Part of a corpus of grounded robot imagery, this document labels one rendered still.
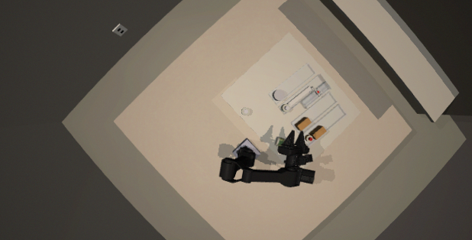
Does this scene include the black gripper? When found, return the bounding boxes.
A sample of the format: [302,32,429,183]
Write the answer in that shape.
[277,131,309,167]

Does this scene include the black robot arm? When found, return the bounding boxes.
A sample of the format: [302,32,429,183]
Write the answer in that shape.
[218,146,315,187]

